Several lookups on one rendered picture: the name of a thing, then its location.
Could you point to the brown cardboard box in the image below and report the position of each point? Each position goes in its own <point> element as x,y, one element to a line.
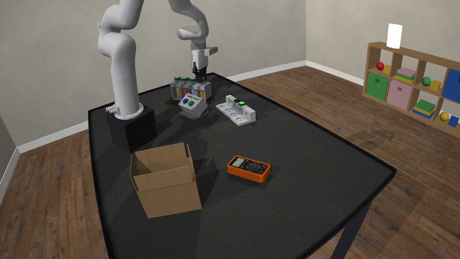
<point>164,181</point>

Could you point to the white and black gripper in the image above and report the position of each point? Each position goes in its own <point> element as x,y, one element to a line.
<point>199,62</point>

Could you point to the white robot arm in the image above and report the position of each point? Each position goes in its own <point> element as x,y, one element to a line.
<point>122,48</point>

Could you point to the orange digital multimeter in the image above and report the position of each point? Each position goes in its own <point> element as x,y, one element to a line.
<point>249,169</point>

